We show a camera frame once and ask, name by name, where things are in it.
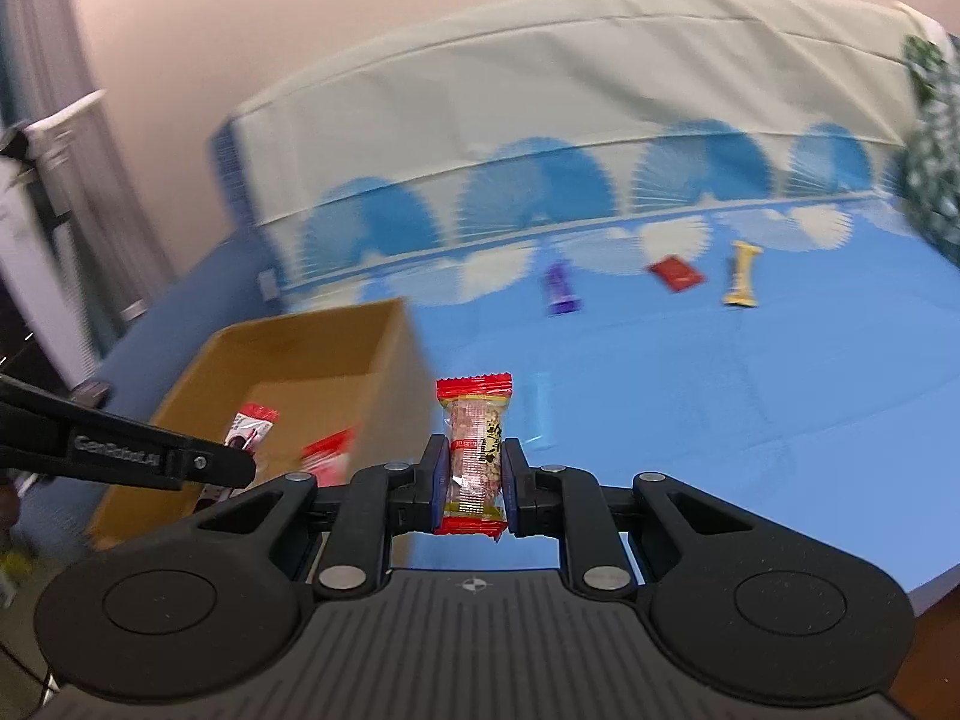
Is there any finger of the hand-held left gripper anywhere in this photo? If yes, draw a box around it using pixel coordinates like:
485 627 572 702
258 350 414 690
163 439 257 491

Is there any cardboard box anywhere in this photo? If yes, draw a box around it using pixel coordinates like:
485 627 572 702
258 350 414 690
86 298 443 548

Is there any red square snack packet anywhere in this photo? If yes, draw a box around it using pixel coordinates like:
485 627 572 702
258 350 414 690
647 255 706 293

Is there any purple candy bar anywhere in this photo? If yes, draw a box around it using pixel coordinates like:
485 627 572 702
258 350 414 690
544 259 584 316

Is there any red black white stick packet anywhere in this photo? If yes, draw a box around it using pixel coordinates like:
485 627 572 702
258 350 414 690
225 403 280 451

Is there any grey curtain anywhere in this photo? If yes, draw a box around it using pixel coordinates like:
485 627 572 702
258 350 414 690
0 0 177 346

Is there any green patterned pillow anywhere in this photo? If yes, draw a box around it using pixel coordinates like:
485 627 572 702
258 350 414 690
896 34 960 271

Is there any white window frame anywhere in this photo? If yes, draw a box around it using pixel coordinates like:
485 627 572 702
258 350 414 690
0 90 106 391

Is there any yellow white snack packet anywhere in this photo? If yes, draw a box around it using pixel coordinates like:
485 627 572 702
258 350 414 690
436 373 515 541

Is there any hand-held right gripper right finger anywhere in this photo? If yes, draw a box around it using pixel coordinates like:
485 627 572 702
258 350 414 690
501 436 755 599

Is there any yellow candy bar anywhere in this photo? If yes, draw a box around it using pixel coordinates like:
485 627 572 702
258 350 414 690
721 240 764 308

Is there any red wafer packet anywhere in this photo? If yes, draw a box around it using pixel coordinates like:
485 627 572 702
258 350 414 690
300 427 357 485

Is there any blue sofa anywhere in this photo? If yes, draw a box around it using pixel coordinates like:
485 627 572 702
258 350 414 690
75 116 282 406

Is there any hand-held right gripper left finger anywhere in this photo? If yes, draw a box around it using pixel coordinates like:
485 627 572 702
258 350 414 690
193 433 452 601

